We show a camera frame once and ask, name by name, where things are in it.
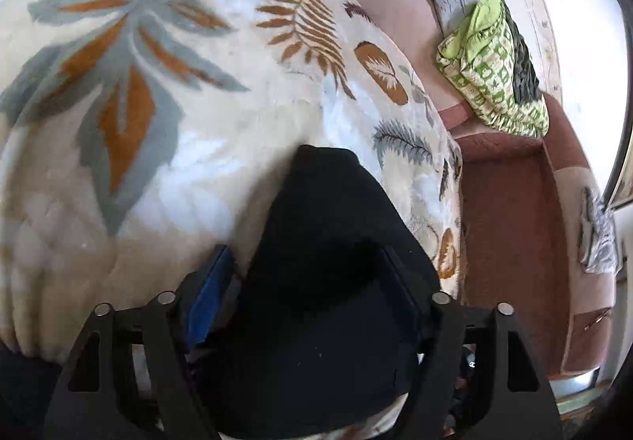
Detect pink brown sofa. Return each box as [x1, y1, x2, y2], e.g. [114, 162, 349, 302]
[282, 0, 625, 381]

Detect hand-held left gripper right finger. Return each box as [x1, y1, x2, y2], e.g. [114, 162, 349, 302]
[380, 246, 565, 440]

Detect grey crumpled cloth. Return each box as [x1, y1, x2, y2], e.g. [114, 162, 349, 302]
[578, 185, 622, 275]

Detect dark cloth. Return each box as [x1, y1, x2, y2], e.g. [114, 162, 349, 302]
[0, 348, 65, 440]

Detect leaf printed blanket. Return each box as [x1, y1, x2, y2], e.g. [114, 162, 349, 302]
[0, 0, 464, 440]

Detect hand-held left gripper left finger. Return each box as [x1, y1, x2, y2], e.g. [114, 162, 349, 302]
[44, 245, 239, 440]

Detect black pants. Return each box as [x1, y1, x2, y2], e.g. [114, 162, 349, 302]
[198, 144, 446, 440]

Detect green patterned cloth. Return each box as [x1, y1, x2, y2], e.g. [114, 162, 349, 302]
[435, 0, 551, 139]

